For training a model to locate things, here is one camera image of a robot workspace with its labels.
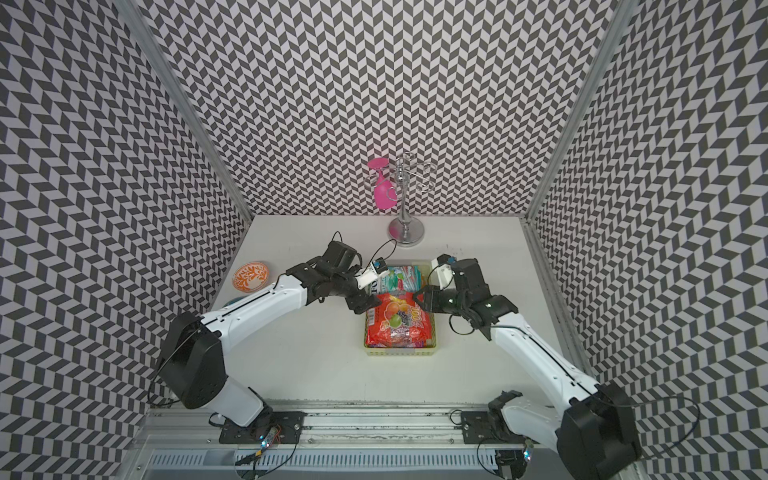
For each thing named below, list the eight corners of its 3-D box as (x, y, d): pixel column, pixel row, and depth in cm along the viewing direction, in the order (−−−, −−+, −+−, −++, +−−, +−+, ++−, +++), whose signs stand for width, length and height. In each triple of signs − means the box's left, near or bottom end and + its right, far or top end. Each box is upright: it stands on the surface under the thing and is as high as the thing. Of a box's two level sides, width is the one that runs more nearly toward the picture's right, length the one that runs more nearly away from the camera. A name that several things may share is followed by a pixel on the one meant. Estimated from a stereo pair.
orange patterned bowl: (232, 292, 99) (227, 285, 96) (242, 268, 105) (237, 261, 102) (263, 292, 99) (259, 285, 96) (271, 268, 105) (267, 261, 102)
